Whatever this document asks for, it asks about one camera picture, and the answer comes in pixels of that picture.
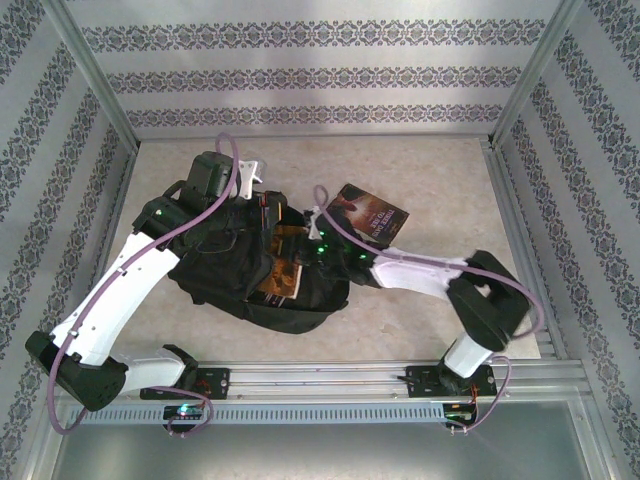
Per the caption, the aluminium right frame post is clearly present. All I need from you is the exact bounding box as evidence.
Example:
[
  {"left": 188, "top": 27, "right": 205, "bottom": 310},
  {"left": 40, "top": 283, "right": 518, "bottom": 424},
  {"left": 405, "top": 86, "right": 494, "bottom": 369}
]
[{"left": 490, "top": 0, "right": 585, "bottom": 149}]

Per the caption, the aluminium right side rail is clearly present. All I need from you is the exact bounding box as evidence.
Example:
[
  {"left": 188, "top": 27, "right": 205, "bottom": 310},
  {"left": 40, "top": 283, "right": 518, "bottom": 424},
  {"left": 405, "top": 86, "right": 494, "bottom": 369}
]
[{"left": 482, "top": 139, "right": 569, "bottom": 360}]

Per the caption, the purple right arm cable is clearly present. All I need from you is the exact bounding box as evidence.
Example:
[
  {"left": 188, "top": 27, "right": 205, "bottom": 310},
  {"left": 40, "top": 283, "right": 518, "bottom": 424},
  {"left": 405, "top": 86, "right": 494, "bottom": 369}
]
[{"left": 312, "top": 185, "right": 546, "bottom": 436}]

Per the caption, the grey slotted cable duct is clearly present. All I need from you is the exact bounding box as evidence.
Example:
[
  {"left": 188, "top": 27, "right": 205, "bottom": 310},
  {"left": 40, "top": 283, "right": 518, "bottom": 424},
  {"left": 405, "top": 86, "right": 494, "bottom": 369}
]
[{"left": 77, "top": 401, "right": 447, "bottom": 426}]

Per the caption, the black backpack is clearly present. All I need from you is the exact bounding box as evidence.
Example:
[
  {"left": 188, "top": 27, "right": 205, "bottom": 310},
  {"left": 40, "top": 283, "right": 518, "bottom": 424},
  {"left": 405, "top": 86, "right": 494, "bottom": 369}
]
[{"left": 167, "top": 204, "right": 351, "bottom": 335}]

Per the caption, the aluminium left frame post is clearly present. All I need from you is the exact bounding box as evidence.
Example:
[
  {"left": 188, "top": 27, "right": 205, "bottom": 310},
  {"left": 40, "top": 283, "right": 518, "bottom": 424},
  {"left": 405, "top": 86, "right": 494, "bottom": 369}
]
[{"left": 42, "top": 0, "right": 141, "bottom": 149}]

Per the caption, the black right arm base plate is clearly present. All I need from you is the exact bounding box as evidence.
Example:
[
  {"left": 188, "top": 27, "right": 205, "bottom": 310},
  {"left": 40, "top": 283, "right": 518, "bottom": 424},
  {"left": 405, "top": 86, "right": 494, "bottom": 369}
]
[{"left": 407, "top": 363, "right": 498, "bottom": 400}]

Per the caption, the aluminium mounting rail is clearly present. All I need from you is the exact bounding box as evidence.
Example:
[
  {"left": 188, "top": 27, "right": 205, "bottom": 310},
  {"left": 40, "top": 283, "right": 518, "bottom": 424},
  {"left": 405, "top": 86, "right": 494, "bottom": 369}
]
[{"left": 47, "top": 358, "right": 586, "bottom": 402}]

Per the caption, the left controller board green light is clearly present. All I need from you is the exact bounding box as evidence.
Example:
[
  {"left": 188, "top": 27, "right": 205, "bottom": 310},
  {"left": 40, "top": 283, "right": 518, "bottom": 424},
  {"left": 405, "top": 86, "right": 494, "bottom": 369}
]
[{"left": 163, "top": 404, "right": 204, "bottom": 421}]

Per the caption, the grey metal front panel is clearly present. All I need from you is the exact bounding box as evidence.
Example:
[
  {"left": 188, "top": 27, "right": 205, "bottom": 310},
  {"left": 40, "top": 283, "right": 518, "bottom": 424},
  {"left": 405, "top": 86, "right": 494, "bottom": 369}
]
[{"left": 47, "top": 399, "right": 614, "bottom": 480}]

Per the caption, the aluminium left side rail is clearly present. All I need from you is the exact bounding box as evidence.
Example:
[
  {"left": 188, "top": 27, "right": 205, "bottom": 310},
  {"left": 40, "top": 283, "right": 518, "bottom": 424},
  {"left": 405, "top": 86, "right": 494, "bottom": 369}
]
[{"left": 69, "top": 142, "right": 139, "bottom": 364}]

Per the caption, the dark Three Days To See book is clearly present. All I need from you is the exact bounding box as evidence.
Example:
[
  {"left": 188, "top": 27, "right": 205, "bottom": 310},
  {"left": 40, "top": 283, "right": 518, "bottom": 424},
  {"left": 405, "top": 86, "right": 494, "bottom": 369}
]
[{"left": 324, "top": 183, "right": 411, "bottom": 246}]

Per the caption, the aluminium frame post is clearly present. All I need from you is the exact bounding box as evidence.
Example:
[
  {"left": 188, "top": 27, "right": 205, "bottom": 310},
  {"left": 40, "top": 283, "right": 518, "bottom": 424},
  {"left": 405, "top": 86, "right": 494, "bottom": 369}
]
[
  {"left": 42, "top": 0, "right": 141, "bottom": 149},
  {"left": 490, "top": 0, "right": 585, "bottom": 149}
]

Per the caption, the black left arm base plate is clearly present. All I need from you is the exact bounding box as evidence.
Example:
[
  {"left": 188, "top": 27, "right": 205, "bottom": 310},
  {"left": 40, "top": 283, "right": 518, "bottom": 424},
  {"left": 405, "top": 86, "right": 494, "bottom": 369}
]
[{"left": 139, "top": 367, "right": 231, "bottom": 401}]

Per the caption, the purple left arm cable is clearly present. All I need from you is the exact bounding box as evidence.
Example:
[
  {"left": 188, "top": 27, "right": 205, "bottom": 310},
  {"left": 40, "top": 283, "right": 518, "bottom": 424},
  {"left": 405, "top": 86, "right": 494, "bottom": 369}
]
[{"left": 48, "top": 132, "right": 240, "bottom": 440}]

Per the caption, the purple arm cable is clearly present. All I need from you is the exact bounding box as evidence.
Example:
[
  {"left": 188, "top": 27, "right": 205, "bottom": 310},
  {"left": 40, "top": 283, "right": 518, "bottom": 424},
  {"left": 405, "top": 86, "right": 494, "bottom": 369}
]
[
  {"left": 312, "top": 185, "right": 546, "bottom": 436},
  {"left": 48, "top": 132, "right": 240, "bottom": 440}
]

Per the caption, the blue and orange illustrated book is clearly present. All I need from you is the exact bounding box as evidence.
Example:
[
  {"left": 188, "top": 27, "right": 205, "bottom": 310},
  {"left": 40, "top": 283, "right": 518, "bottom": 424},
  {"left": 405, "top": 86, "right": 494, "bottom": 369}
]
[{"left": 257, "top": 224, "right": 306, "bottom": 301}]

